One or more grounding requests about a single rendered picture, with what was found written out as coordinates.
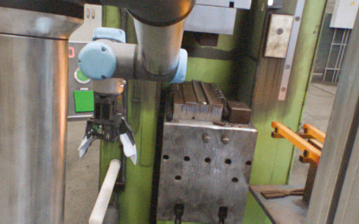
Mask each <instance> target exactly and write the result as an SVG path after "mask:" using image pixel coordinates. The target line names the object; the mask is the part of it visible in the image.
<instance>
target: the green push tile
mask: <svg viewBox="0 0 359 224"><path fill-rule="evenodd" d="M73 95H74V100H75V111H76V113H83V112H94V97H93V91H74V92H73Z"/></svg>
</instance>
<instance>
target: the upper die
mask: <svg viewBox="0 0 359 224"><path fill-rule="evenodd" d="M235 16H236V8H224V7H213V6H206V5H195V6H194V8H193V10H192V12H191V13H190V14H189V15H188V16H187V17H186V18H185V25H184V29H183V31H194V32H202V33H214V34H233V29H234V20H235Z"/></svg>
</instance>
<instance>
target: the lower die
mask: <svg viewBox="0 0 359 224"><path fill-rule="evenodd" d="M194 81H197V80H192V82H188V81H183V82H182V83H181V84H178V85H179V94H180V97H179V98H178V94H177V93H176V92H174V93H172V113H173V119H180V120H196V121H211V122H214V121H216V120H218V121H221V113H222V108H223V104H222V103H221V101H220V99H219V100H218V98H219V96H218V97H217V98H216V96H217V95H218V94H216V95H214V94H215V93H216V91H215V92H214V90H215V89H214V90H212V89H213V87H212V88H211V86H210V85H211V83H207V82H202V81H201V84H202V86H203V88H204V90H205V93H206V95H207V97H208V100H209V104H208V105H203V104H201V100H200V97H199V94H198V90H197V88H196V85H195V82H194ZM213 92H214V93H213ZM217 100H218V101H217ZM192 117H194V118H195V119H192Z"/></svg>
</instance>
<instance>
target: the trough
mask: <svg viewBox="0 0 359 224"><path fill-rule="evenodd" d="M194 82H195V85H196V88H197V90H198V94H199V97H200V100H201V104H203V103H202V102H206V104H203V105H208V104H209V100H208V97H207V95H206V93H205V90H204V88H203V86H202V84H201V81H194Z"/></svg>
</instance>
